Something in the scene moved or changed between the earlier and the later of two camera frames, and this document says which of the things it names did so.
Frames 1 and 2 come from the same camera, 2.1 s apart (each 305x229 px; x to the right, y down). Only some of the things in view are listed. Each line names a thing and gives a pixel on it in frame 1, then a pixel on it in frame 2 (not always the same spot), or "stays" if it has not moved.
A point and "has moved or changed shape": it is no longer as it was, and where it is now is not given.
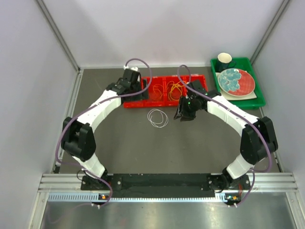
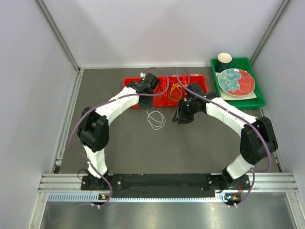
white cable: x=164 y=121 has moved or changed shape
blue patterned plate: x=228 y=79 stays
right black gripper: x=186 y=115 stays
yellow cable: x=178 y=84 stays
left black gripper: x=138 y=84 -> x=146 y=105
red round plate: x=247 y=84 stays
